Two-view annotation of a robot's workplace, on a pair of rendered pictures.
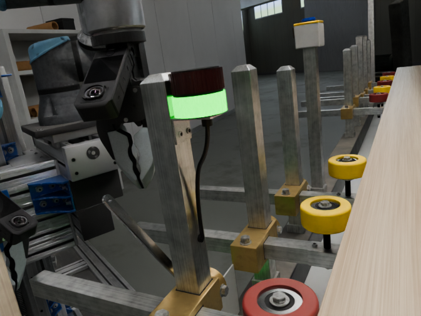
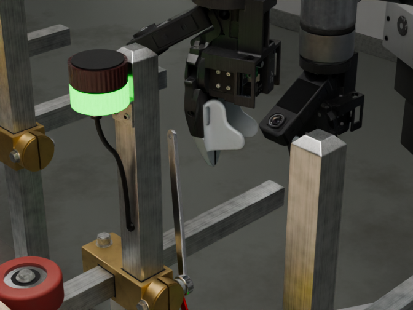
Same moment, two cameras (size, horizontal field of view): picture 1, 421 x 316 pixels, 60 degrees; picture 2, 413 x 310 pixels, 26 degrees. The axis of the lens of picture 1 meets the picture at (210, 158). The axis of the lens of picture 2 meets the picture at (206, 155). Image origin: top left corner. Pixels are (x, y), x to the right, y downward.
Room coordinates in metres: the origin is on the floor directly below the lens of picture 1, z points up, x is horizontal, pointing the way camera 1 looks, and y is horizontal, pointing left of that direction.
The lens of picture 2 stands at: (0.76, -0.76, 1.49)
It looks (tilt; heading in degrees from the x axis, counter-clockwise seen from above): 28 degrees down; 107
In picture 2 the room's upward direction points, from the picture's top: straight up
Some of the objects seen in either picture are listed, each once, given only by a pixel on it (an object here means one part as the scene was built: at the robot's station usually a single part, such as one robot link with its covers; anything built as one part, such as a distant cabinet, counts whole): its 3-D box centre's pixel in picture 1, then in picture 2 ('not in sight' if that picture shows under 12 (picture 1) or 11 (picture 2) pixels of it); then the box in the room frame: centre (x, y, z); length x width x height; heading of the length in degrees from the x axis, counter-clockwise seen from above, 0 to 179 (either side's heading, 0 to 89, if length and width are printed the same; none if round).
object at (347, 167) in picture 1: (348, 181); not in sight; (0.77, -0.30, 0.85); 0.08 x 0.08 x 0.11
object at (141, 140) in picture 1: (151, 153); (220, 137); (0.51, 0.08, 1.04); 0.06 x 0.03 x 0.09; 170
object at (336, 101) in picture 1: (341, 101); not in sight; (1.95, -0.74, 0.84); 0.44 x 0.03 x 0.04; 60
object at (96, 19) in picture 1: (113, 19); not in sight; (0.51, 0.10, 1.23); 0.08 x 0.08 x 0.05
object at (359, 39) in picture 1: (359, 78); not in sight; (2.17, -0.94, 0.93); 0.04 x 0.04 x 0.48; 60
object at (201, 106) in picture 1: (199, 103); (99, 93); (0.41, 0.00, 1.11); 0.06 x 0.06 x 0.02
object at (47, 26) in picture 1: (42, 29); not in sight; (3.36, 1.28, 1.59); 0.30 x 0.08 x 0.08; 64
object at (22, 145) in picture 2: not in sight; (10, 136); (0.19, 0.18, 0.94); 0.14 x 0.06 x 0.05; 150
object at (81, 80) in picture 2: (196, 80); (98, 70); (0.41, 0.00, 1.14); 0.06 x 0.06 x 0.02
